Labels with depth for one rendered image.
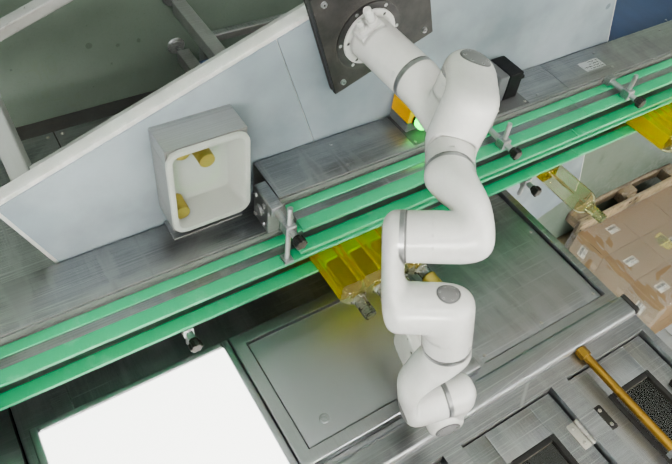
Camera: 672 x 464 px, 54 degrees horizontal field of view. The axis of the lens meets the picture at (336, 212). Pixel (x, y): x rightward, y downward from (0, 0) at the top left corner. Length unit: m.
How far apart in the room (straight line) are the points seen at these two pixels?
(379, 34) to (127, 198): 0.61
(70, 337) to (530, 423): 0.99
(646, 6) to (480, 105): 1.47
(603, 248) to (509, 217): 3.32
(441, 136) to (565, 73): 0.90
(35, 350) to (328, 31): 0.83
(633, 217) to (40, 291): 4.75
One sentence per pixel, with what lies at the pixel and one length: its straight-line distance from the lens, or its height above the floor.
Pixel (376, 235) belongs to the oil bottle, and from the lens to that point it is 1.53.
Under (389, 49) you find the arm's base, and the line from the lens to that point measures 1.31.
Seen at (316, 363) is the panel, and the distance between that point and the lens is 1.50.
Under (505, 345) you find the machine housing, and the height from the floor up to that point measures 1.29.
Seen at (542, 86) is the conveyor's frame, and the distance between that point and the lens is 1.89.
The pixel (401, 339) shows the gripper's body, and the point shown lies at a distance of 1.39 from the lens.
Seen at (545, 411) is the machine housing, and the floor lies 1.46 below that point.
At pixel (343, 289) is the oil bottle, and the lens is 1.44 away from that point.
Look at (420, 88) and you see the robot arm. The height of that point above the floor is 0.99.
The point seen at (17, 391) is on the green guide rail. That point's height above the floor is 0.94.
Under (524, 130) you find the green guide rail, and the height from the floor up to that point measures 0.94.
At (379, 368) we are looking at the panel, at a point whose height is 1.21.
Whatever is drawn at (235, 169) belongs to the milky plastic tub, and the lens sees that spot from 1.40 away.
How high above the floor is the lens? 1.71
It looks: 32 degrees down
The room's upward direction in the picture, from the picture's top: 141 degrees clockwise
